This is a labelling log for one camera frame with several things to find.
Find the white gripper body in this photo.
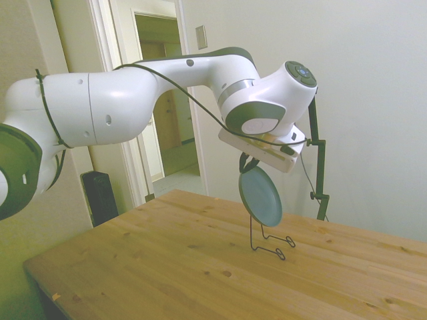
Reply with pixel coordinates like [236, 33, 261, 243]
[218, 122, 306, 175]

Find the teal round plate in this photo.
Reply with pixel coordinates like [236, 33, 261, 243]
[238, 165, 284, 229]

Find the brown wooden door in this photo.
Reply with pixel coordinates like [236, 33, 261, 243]
[139, 40, 183, 151]

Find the black heater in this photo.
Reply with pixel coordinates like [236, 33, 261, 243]
[81, 171, 120, 228]

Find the white door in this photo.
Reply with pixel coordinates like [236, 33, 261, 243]
[49, 0, 137, 231]

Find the black camera stand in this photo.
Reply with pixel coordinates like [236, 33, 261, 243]
[306, 87, 331, 221]

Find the black wire plate stand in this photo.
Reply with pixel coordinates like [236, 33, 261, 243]
[249, 215, 297, 261]

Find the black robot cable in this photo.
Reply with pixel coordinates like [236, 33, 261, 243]
[113, 63, 305, 155]

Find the beige light switch plate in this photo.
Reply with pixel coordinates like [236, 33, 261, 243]
[195, 25, 208, 51]

